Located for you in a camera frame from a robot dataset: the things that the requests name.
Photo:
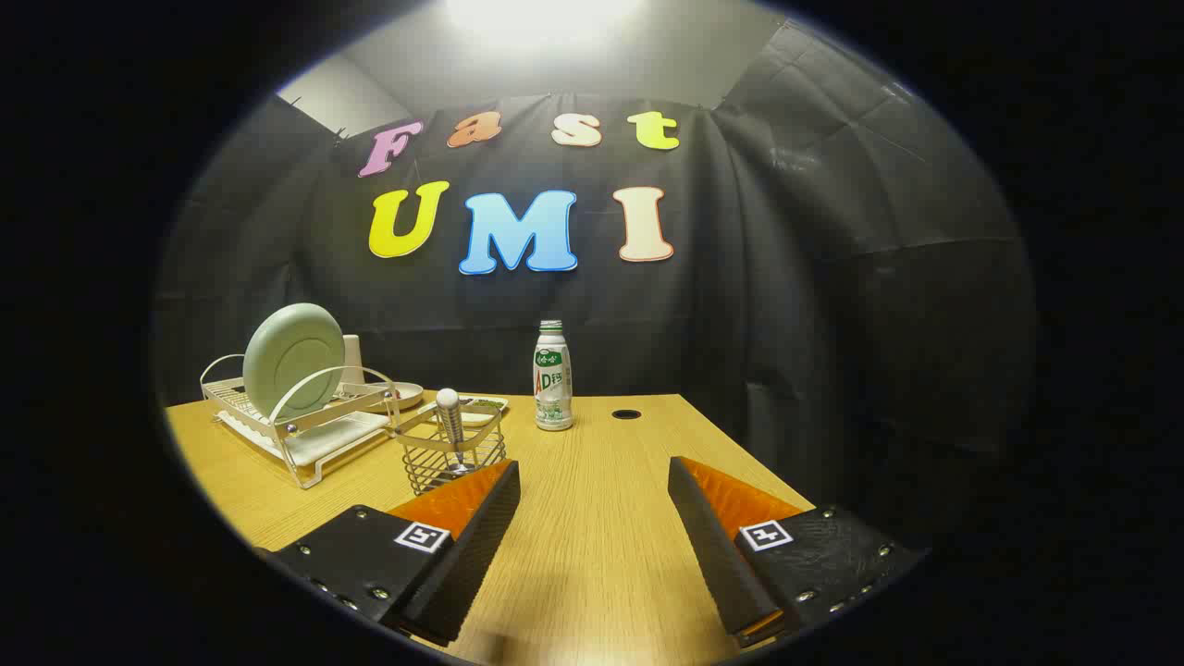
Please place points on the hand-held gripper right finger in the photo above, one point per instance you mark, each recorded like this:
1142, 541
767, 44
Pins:
717, 555

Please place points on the pale green plate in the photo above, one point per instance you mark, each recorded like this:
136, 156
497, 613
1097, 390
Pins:
291, 356

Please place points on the black backdrop cloth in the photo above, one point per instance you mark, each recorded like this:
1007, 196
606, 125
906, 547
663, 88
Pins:
786, 324

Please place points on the white compartment snack tray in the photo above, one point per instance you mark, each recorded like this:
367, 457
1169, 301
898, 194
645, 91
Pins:
481, 412

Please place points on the round beige food plate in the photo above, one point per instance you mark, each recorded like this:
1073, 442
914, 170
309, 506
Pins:
407, 393

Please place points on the white green-label drink bottle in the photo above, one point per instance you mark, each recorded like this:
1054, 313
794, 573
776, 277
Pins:
552, 379

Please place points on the white toaster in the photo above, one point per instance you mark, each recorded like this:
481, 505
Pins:
352, 361

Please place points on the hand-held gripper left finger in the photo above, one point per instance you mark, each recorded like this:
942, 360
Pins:
472, 555

